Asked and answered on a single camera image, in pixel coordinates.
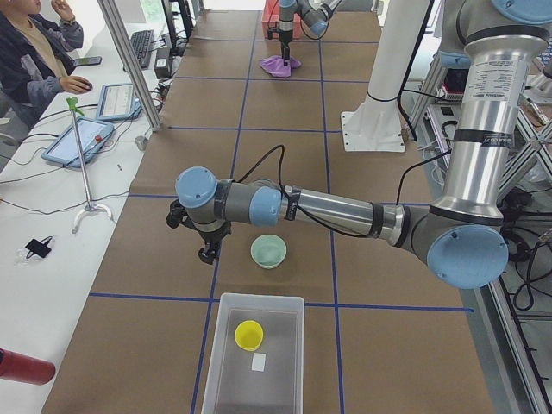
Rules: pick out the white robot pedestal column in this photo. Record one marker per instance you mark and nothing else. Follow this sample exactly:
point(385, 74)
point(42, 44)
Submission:
point(375, 125)

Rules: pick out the seated person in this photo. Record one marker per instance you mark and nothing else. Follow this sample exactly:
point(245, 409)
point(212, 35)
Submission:
point(35, 61)

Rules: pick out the far teach pendant tablet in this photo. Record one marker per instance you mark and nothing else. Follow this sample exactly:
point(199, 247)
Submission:
point(118, 102)

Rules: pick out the aluminium frame post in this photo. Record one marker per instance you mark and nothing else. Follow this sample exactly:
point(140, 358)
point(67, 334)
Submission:
point(123, 46)

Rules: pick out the mint green bowl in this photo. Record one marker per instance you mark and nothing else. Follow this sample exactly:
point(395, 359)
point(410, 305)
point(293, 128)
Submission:
point(268, 251)

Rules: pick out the black keyboard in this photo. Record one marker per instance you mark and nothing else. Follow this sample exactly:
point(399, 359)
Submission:
point(142, 44)

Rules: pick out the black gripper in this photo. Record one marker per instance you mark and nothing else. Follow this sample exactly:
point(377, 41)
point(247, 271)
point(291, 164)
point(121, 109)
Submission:
point(210, 236)
point(285, 35)

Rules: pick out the white label in box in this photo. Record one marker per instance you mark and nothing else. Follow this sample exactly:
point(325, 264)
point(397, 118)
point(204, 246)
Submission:
point(258, 362)

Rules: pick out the black smartphone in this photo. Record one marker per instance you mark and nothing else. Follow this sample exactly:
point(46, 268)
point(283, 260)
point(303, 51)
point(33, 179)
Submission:
point(88, 61)

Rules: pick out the small black pouch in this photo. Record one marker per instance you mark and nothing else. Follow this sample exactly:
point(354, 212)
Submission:
point(39, 248)

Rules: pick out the green handled reach grabber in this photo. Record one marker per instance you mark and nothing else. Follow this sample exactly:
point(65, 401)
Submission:
point(91, 207)

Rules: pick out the red metal bottle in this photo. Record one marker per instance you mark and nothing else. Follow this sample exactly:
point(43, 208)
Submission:
point(25, 369)

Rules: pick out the clear plastic storage box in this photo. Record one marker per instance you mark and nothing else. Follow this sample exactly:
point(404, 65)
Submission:
point(231, 385)

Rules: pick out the purple microfibre cloth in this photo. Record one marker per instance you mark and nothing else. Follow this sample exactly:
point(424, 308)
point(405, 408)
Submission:
point(278, 67)

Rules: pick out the yellow plastic cup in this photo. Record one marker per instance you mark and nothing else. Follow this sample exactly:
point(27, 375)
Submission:
point(249, 335)

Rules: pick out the pink plastic tray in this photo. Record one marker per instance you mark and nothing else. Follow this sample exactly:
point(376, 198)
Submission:
point(270, 21)

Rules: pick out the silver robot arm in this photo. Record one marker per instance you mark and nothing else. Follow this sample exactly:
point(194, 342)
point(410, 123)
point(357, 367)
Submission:
point(316, 19)
point(457, 234)

